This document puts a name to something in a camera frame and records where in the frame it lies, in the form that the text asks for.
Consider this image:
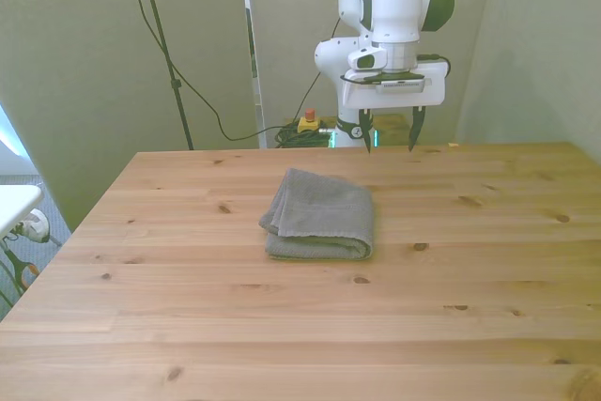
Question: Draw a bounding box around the black tripod stand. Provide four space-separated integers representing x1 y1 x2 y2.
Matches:
133 0 195 151

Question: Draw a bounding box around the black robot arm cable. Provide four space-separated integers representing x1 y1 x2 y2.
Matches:
298 0 373 121

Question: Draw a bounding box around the white round device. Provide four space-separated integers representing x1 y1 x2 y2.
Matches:
13 211 51 245

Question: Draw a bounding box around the coiled green cable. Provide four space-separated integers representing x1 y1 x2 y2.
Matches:
273 123 337 149

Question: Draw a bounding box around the grey terry cloth towel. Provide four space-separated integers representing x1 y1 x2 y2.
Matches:
258 166 376 262

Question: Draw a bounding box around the white vertical panel strip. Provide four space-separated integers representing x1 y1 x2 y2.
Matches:
239 0 267 149

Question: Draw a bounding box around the white side table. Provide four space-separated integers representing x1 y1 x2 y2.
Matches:
0 184 45 239

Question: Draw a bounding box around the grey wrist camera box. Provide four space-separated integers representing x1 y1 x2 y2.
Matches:
374 72 427 95

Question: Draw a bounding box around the thin black cable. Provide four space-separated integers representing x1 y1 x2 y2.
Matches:
119 0 301 142

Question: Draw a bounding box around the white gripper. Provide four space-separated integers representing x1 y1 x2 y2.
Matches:
341 58 448 155

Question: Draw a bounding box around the black orange handled tool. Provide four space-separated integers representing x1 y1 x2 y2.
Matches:
0 236 41 301

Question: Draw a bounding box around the yellow emergency stop button box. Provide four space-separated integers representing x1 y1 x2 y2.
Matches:
297 108 321 135

